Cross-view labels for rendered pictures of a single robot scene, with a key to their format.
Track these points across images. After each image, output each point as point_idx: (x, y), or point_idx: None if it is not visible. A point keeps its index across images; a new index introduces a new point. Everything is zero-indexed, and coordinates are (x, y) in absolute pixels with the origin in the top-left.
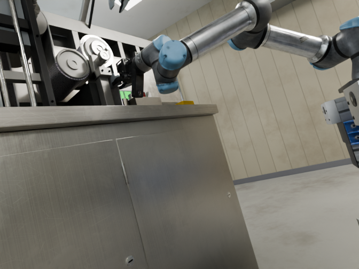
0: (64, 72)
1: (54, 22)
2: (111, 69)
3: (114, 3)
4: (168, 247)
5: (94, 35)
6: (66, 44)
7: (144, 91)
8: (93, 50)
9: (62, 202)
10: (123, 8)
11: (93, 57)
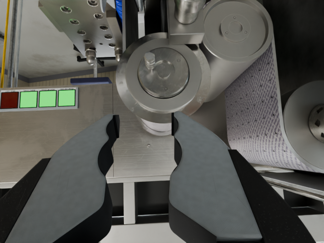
0: (259, 2)
1: (165, 230)
2: (126, 39)
3: (178, 118)
4: None
5: (163, 123)
6: (141, 200)
7: (0, 110)
8: (184, 59)
9: None
10: (104, 117)
11: (197, 26)
